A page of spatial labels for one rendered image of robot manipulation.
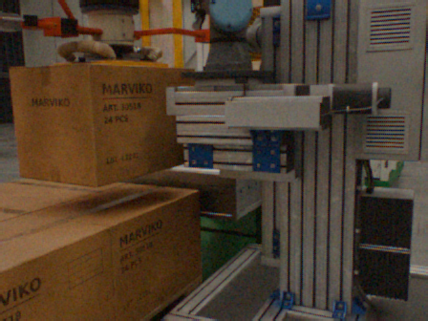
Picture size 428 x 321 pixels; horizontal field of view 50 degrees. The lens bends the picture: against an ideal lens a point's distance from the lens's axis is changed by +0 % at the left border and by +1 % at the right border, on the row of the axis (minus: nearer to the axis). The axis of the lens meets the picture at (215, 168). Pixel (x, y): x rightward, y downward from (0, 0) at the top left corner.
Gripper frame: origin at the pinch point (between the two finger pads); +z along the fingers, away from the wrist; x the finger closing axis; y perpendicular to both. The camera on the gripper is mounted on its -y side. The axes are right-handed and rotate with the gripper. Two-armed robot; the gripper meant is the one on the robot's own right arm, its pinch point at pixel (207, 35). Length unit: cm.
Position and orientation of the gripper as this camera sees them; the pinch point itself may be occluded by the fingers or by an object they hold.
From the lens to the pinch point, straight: 196.5
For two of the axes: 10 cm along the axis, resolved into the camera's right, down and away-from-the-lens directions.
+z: 0.2, 9.9, 1.6
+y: -5.0, 1.5, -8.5
